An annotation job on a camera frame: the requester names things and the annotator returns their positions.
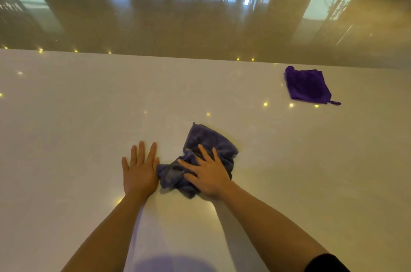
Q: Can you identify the person's left hand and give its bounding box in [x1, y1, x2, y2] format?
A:
[121, 141, 160, 200]

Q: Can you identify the person's right hand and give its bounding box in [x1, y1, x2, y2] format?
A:
[177, 144, 235, 200]

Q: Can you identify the grey microfiber cloth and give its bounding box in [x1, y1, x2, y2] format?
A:
[156, 122, 239, 199]

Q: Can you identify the purple microfiber cloth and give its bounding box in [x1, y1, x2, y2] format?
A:
[284, 65, 342, 106]

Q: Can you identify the person's right forearm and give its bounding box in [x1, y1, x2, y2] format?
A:
[215, 182, 328, 272]

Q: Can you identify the person's left forearm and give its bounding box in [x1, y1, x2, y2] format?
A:
[61, 193, 150, 272]

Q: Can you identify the black right sleeve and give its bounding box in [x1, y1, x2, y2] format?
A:
[304, 253, 351, 272]

